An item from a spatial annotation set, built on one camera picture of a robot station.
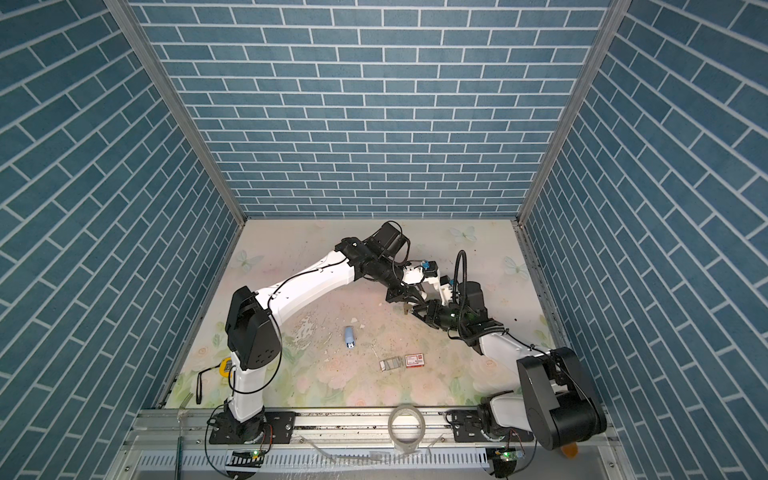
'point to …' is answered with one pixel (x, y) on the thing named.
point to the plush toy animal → (570, 450)
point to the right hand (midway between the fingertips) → (409, 309)
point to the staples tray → (390, 363)
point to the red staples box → (414, 360)
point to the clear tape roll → (401, 447)
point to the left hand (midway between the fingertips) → (422, 294)
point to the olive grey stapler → (414, 300)
